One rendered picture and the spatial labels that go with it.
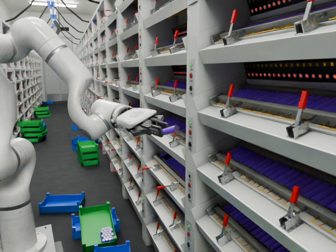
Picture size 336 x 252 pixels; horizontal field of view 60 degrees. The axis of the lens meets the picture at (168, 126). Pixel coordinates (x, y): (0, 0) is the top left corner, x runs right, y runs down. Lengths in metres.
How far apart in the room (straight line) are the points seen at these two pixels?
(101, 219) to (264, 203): 1.47
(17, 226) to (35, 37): 0.68
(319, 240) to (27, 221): 0.99
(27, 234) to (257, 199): 0.86
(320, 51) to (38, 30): 0.81
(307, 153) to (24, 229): 1.02
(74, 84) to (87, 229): 1.24
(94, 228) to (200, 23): 1.49
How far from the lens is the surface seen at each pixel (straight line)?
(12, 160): 1.14
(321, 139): 0.61
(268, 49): 0.68
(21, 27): 1.08
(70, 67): 1.00
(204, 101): 0.98
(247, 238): 0.94
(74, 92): 0.97
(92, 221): 2.08
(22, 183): 1.23
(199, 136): 1.00
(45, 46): 1.04
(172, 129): 0.78
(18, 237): 1.27
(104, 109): 0.98
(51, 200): 2.65
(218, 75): 1.00
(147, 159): 1.71
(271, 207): 0.76
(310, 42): 0.59
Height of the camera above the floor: 1.07
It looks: 11 degrees down
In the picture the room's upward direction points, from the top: straight up
